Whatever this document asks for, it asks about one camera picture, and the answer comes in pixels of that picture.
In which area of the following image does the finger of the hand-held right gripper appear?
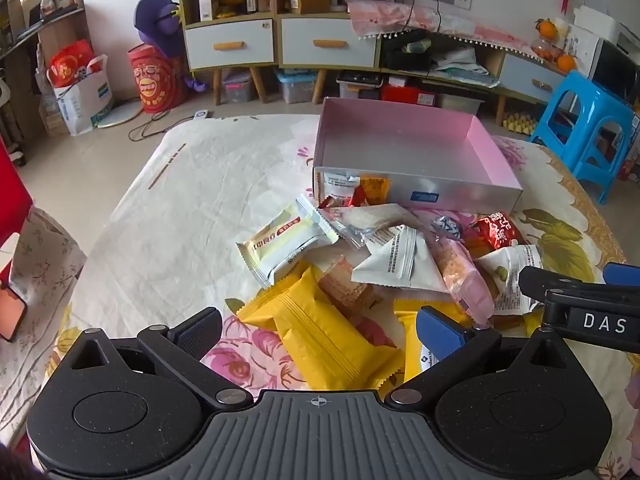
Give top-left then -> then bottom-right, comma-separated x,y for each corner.
518,265 -> 640,306
602,262 -> 640,287

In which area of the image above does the wooden drawer cabinet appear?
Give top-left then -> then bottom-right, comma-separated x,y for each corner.
276,10 -> 383,105

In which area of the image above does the yellow snack packet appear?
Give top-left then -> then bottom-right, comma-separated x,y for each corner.
392,300 -> 476,386
236,264 -> 406,392

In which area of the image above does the red snack packet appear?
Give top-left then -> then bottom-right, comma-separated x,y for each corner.
464,211 -> 527,257

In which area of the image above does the golden orange long packet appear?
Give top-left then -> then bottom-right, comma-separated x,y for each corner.
316,255 -> 385,315

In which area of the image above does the white shopping bag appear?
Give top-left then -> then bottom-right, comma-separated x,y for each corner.
51,54 -> 118,137

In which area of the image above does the floral chair cover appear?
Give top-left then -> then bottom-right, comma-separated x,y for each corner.
7,205 -> 88,321

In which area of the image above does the brown cardboard box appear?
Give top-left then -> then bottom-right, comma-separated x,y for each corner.
289,0 -> 333,15

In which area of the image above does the red carton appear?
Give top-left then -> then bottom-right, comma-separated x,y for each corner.
379,84 -> 442,109

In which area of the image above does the white packet green print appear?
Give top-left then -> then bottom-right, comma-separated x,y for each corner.
477,245 -> 546,317

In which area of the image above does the black bag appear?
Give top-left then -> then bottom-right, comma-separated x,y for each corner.
382,35 -> 435,74

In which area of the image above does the blue white candy packet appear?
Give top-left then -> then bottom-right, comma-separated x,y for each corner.
431,214 -> 465,242

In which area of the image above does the pink snack packet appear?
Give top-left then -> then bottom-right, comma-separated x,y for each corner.
429,236 -> 497,327

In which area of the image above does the box with black keyboard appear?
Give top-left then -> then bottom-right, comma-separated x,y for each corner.
335,70 -> 384,102

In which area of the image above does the red cylinder drum box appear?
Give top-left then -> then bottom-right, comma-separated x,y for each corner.
126,42 -> 190,115

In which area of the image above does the small white packet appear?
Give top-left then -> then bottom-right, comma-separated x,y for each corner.
320,170 -> 362,207

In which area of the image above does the low wooden tv stand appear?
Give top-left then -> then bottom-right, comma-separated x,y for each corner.
379,30 -> 568,128

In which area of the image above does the clear storage box blue lid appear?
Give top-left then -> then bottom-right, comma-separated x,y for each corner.
274,69 -> 319,106

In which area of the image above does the purple plush toy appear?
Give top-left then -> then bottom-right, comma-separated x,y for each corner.
133,0 -> 207,96

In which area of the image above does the red bag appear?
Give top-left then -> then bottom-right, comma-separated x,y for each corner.
47,39 -> 97,88

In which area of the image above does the black floor cable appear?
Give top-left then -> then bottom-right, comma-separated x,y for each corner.
127,110 -> 197,143

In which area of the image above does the red board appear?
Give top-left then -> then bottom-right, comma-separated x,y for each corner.
0,135 -> 36,286

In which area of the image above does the wooden bookshelf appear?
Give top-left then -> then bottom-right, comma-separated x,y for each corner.
0,0 -> 88,161

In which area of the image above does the clear rice cracker packet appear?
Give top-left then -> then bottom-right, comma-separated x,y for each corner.
318,203 -> 426,252

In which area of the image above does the blue plastic stool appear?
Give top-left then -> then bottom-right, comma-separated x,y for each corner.
529,70 -> 640,206

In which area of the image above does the pile of papers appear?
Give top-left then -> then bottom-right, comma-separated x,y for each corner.
429,46 -> 502,89

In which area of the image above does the yellow egg tray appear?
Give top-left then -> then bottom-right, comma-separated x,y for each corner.
501,109 -> 541,137

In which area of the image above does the clear storage bin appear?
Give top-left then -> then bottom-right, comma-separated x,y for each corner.
436,91 -> 487,117

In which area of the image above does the white triangular snack packet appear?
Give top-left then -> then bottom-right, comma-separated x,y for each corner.
351,225 -> 451,295

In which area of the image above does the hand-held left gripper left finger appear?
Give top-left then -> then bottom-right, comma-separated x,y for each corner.
65,306 -> 253,408

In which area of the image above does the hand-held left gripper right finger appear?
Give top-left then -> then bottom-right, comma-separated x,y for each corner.
385,306 -> 576,408

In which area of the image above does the pink cardboard box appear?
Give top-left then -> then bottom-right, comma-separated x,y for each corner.
312,96 -> 524,213

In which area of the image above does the white round fan base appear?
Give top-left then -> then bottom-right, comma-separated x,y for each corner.
94,99 -> 147,129

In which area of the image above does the pink floral cloth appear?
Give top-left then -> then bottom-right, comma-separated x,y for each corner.
346,0 -> 535,57

